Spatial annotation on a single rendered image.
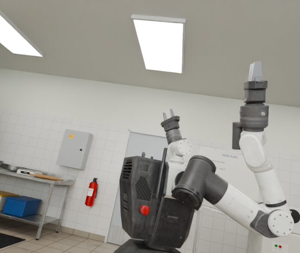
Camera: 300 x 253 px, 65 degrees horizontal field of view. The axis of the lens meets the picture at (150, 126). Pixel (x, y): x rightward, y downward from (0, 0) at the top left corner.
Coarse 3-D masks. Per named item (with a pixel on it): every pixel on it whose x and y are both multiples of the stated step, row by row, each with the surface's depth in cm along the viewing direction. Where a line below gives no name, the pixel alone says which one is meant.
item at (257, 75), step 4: (256, 64) 74; (260, 64) 74; (256, 68) 74; (260, 68) 74; (252, 72) 75; (256, 72) 75; (260, 72) 74; (252, 76) 75; (256, 76) 75; (260, 76) 74; (252, 80) 75; (256, 80) 74; (260, 80) 75
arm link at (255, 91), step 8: (248, 88) 75; (256, 88) 73; (264, 88) 73; (248, 96) 76; (256, 96) 74; (264, 96) 74; (248, 104) 77; (256, 104) 76; (264, 104) 77; (240, 112) 79; (248, 112) 76; (256, 112) 75; (264, 112) 75
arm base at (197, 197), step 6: (192, 156) 82; (198, 156) 80; (204, 156) 80; (210, 162) 78; (180, 186) 72; (186, 186) 72; (174, 192) 76; (180, 192) 73; (186, 192) 71; (192, 192) 71; (198, 192) 71; (180, 198) 75; (186, 198) 73; (192, 198) 72; (198, 198) 71; (186, 204) 76; (192, 204) 74; (198, 204) 73
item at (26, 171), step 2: (18, 170) 403; (20, 170) 403; (22, 170) 403; (24, 170) 408; (26, 170) 422; (28, 170) 410; (30, 170) 411; (32, 170) 427; (18, 172) 402; (20, 172) 402; (22, 172) 402; (24, 172) 402; (26, 172) 402; (28, 172) 402; (30, 172) 402; (32, 172) 402; (34, 172) 406; (36, 172) 420; (38, 172) 420; (40, 172) 427; (22, 174) 402; (24, 174) 401; (26, 174) 401; (28, 174) 401; (32, 176) 401; (34, 176) 405
